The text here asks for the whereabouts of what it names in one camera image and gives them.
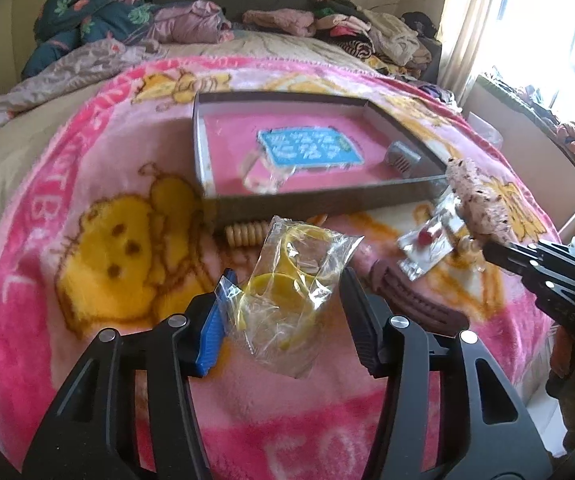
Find pink printed blanket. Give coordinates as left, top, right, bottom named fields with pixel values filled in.
left=0, top=55, right=563, bottom=480

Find blue printed card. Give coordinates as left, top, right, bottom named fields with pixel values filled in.
left=257, top=126, right=367, bottom=172

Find floral fabric scrunchie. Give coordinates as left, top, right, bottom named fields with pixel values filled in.
left=445, top=157, right=513, bottom=242

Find lilac grey patterned blanket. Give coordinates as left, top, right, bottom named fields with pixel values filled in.
left=0, top=40, right=164, bottom=157

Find beige bedsheet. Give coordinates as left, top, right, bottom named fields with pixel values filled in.
left=0, top=25, right=418, bottom=201

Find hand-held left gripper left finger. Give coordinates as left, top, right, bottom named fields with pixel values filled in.
left=21, top=269, right=240, bottom=480

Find clear plastic bag in tray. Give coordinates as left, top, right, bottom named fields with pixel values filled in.
left=240, top=152, right=295, bottom=196

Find pink quilted garment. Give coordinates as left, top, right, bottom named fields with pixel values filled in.
left=154, top=0, right=235, bottom=45

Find red ball earrings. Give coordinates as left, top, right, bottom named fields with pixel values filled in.
left=396, top=195, right=469, bottom=282

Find small grey ribbed clip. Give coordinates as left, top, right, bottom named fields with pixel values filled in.
left=385, top=141, right=421, bottom=177

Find dark blue floral quilt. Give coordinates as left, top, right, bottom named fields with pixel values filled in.
left=21, top=0, right=164, bottom=81

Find clear bag of yellow hoops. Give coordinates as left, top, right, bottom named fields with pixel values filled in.
left=234, top=216, right=363, bottom=378

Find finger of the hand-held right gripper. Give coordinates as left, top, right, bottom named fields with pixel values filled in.
left=496, top=258, right=575, bottom=312
left=482, top=238, right=575, bottom=270

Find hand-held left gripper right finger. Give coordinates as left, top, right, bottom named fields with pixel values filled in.
left=340, top=266, right=553, bottom=480

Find pile of mixed clothes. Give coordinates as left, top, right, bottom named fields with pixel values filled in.
left=310, top=0, right=443, bottom=81

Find cream curtain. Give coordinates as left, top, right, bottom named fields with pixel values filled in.
left=435, top=0, right=518, bottom=111

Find grey box with pink lining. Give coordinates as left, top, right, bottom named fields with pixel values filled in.
left=192, top=91, right=451, bottom=233

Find pink fuzzy sweater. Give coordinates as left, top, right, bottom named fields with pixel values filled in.
left=242, top=8, right=317, bottom=38

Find brown hair comb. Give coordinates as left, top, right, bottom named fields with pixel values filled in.
left=370, top=259, right=469, bottom=337

